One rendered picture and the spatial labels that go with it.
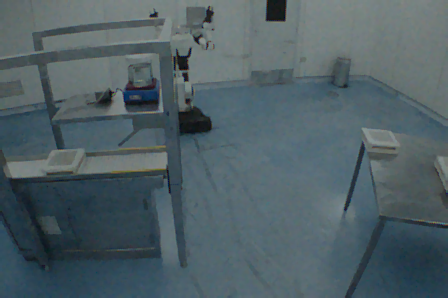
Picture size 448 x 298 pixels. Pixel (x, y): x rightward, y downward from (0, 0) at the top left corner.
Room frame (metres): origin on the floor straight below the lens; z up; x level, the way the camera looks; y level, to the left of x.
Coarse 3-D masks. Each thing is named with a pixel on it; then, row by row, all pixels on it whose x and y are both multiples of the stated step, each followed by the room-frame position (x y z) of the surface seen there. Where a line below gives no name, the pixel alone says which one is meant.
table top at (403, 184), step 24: (408, 144) 1.95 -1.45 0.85; (432, 144) 1.96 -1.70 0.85; (384, 168) 1.61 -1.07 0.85; (408, 168) 1.61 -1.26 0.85; (432, 168) 1.61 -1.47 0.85; (384, 192) 1.35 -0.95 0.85; (408, 192) 1.35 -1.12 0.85; (432, 192) 1.34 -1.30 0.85; (384, 216) 1.16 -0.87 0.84; (408, 216) 1.14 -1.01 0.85; (432, 216) 1.12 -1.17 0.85
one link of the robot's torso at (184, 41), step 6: (180, 36) 3.91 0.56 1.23; (186, 36) 3.92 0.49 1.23; (192, 36) 4.00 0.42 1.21; (180, 42) 3.87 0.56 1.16; (186, 42) 3.90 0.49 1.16; (192, 42) 3.94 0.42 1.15; (180, 48) 3.88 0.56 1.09; (186, 48) 3.90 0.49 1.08; (180, 54) 3.88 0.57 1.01; (186, 54) 3.90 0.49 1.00
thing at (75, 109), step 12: (72, 96) 1.76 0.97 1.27; (84, 96) 1.75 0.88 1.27; (120, 96) 1.73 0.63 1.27; (72, 108) 1.56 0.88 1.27; (84, 108) 1.56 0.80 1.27; (96, 108) 1.55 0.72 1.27; (108, 108) 1.55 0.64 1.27; (120, 108) 1.54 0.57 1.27; (132, 108) 1.54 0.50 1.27; (144, 108) 1.54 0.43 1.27; (156, 108) 1.54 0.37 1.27; (60, 120) 1.42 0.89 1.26; (72, 120) 1.43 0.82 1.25; (84, 120) 1.44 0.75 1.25; (96, 120) 1.45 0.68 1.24; (108, 120) 1.46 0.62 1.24
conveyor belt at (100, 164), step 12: (108, 156) 1.75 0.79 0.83; (120, 156) 1.75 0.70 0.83; (132, 156) 1.76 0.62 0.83; (144, 156) 1.76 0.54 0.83; (156, 156) 1.76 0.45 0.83; (12, 168) 1.57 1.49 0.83; (24, 168) 1.58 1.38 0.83; (36, 168) 1.58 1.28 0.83; (84, 168) 1.60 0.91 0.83; (96, 168) 1.60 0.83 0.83; (108, 168) 1.61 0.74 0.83; (120, 168) 1.61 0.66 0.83; (132, 168) 1.61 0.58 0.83; (144, 168) 1.62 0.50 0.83
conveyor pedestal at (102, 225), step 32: (96, 192) 1.53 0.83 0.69; (128, 192) 1.56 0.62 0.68; (32, 224) 1.46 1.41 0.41; (64, 224) 1.49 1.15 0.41; (96, 224) 1.53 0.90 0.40; (128, 224) 1.56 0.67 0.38; (32, 256) 1.44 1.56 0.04; (64, 256) 1.49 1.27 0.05; (96, 256) 1.52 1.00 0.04; (128, 256) 1.56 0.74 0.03
